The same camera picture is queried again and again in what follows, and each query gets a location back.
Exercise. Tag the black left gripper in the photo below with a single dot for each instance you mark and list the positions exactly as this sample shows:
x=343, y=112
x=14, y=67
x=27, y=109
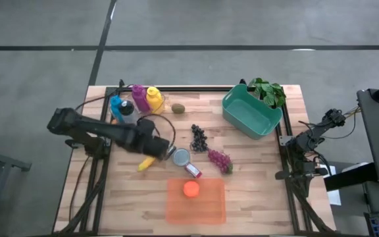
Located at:
x=158, y=147

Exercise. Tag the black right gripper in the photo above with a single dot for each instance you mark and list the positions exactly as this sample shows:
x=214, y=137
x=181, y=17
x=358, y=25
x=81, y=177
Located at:
x=308, y=168

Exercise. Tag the yellow banana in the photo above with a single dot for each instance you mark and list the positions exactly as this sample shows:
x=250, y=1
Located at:
x=146, y=164

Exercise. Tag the orange fruit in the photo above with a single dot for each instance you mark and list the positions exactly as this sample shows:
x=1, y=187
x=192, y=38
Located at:
x=191, y=189

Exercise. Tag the clear bottle with black cap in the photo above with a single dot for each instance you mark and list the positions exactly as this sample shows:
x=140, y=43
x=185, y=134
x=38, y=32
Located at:
x=127, y=109

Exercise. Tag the purple plastic bottle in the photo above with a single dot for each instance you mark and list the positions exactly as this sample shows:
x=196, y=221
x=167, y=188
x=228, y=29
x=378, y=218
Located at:
x=140, y=98

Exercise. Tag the blue plastic bottle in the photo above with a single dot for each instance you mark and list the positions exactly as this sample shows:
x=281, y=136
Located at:
x=116, y=107

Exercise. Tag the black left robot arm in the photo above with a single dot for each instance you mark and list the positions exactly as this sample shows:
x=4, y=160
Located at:
x=104, y=131

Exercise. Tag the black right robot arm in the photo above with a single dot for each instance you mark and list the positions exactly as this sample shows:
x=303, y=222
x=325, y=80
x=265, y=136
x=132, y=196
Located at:
x=311, y=138

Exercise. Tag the can with silver lid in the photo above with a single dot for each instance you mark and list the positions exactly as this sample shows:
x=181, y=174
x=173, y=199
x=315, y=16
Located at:
x=181, y=157

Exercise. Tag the red labelled can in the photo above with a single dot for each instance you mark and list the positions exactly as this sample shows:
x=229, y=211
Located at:
x=193, y=170

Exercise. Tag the black grape bunch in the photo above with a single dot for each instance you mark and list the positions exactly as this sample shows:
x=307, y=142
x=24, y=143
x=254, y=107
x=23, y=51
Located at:
x=199, y=140

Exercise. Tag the white paper sheet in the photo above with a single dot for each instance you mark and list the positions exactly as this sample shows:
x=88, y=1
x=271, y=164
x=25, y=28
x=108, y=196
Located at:
x=334, y=197

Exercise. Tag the clear plastic container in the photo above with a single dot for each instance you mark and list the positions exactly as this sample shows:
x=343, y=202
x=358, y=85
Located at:
x=161, y=112

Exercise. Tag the black desk beam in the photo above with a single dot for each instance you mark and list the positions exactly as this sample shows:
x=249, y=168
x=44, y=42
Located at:
x=350, y=177

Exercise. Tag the brown kiwi fruit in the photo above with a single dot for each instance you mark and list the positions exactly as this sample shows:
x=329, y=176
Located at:
x=178, y=108

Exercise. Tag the purple-red grape bunch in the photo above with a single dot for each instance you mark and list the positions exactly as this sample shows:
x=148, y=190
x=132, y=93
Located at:
x=220, y=161

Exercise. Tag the yellow plastic bottle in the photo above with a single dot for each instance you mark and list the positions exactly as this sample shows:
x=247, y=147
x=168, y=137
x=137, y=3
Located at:
x=155, y=98

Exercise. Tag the orange translucent plastic tray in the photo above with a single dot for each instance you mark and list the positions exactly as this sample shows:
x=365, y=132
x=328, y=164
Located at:
x=206, y=210

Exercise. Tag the black desk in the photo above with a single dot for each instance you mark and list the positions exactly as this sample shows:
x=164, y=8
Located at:
x=377, y=131

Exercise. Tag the teal plastic basket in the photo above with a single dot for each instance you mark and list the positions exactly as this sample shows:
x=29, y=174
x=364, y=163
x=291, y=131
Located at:
x=250, y=113

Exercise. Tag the green leafy plant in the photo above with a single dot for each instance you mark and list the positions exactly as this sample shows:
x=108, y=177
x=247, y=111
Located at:
x=270, y=92

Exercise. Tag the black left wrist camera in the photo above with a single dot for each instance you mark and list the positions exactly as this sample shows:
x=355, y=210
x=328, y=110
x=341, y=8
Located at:
x=146, y=126

